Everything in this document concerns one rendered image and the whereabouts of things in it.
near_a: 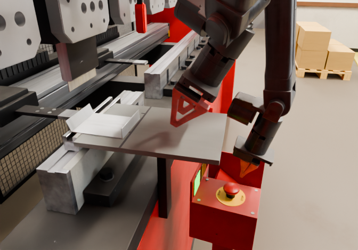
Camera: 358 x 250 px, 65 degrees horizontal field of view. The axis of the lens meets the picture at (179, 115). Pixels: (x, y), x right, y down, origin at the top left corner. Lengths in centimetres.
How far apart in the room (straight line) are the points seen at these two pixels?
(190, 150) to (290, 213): 146
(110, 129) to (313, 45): 393
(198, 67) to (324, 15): 575
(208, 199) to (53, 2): 53
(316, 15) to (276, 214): 480
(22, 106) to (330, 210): 177
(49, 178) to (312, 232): 154
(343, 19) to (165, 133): 580
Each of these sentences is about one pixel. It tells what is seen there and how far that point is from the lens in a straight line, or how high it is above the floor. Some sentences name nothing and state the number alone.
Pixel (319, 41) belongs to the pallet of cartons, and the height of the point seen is 51.
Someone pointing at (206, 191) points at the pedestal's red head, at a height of 78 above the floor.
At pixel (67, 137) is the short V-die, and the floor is 100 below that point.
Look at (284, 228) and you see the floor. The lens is 180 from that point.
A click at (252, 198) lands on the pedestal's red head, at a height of 78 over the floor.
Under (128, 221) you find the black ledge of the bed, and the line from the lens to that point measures 54.
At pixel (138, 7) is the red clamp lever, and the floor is 121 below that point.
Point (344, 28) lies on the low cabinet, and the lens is 622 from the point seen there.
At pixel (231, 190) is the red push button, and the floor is 81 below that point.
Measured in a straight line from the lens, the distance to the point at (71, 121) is 58.
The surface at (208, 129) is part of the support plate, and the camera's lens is 55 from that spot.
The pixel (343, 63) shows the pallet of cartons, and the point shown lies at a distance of 450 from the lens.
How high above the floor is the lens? 126
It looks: 26 degrees down
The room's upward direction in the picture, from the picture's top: straight up
